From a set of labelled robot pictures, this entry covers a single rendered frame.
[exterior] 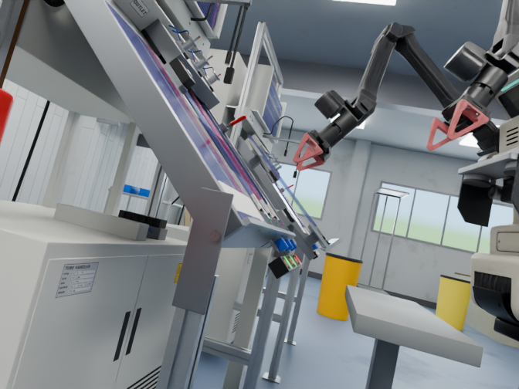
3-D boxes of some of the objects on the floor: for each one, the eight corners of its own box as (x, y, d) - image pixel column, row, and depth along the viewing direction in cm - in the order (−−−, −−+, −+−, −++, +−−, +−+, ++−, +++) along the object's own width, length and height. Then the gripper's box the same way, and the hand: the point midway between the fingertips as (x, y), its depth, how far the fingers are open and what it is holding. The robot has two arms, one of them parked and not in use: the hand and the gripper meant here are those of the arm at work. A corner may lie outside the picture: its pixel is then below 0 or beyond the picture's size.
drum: (350, 317, 414) (362, 260, 420) (351, 324, 374) (364, 262, 380) (314, 307, 424) (326, 252, 430) (311, 313, 383) (324, 252, 389)
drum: (459, 327, 544) (468, 280, 550) (469, 333, 501) (479, 283, 507) (428, 319, 555) (436, 273, 561) (435, 324, 512) (445, 275, 518)
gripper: (347, 130, 96) (301, 168, 96) (345, 145, 109) (305, 180, 110) (329, 111, 97) (284, 150, 98) (330, 130, 111) (290, 163, 112)
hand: (298, 164), depth 104 cm, fingers open, 9 cm apart
